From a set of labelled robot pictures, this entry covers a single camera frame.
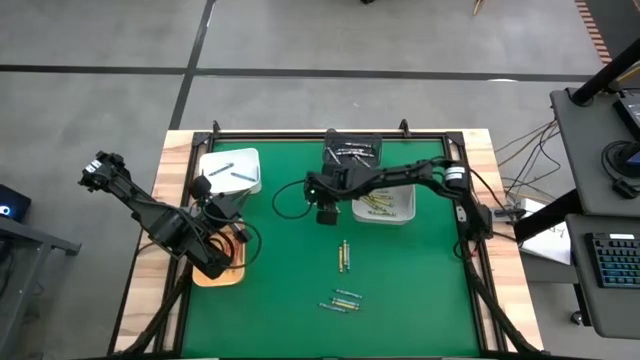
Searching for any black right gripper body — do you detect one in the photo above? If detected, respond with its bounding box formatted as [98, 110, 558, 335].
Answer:
[303, 168, 354, 209]

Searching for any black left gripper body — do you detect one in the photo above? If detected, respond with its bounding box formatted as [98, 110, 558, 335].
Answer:
[205, 192, 241, 229]

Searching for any white plastic bin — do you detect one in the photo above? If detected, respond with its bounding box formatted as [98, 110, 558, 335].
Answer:
[198, 147, 263, 196]

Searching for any dark grey plastic bin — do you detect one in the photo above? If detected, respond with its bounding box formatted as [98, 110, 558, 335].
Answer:
[322, 126, 384, 174]

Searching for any orange plastic bin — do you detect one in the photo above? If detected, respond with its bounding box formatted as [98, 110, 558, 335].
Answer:
[192, 224, 247, 288]

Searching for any light grey plastic bin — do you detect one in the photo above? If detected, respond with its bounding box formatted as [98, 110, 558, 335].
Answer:
[351, 183, 417, 226]

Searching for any grey metal cart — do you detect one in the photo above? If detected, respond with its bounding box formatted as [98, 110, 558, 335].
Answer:
[0, 215, 83, 360]

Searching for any black device blue light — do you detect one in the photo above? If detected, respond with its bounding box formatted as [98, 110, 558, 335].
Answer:
[0, 183, 32, 224]

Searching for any white paper sheet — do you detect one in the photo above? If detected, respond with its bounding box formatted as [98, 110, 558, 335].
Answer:
[518, 197, 572, 266]

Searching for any grey desk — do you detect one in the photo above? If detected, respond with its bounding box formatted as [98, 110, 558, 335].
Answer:
[549, 87, 640, 217]
[564, 213, 640, 341]

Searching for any black headset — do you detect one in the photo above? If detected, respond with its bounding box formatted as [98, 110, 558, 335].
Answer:
[601, 139, 640, 200]

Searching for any backlit computer keyboard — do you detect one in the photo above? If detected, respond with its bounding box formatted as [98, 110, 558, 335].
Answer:
[584, 231, 640, 290]

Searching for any black pole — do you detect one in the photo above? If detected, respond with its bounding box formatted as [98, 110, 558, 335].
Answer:
[571, 37, 640, 107]

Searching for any black laptop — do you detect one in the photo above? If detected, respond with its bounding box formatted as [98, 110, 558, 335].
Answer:
[612, 91, 640, 142]

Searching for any black right camera cable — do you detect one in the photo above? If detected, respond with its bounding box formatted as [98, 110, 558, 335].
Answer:
[272, 179, 314, 221]

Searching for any black camera cable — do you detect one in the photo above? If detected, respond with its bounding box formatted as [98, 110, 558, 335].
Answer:
[272, 179, 314, 221]
[207, 218, 263, 272]

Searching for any black left camera cable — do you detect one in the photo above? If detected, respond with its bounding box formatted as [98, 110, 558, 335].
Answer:
[207, 218, 263, 272]

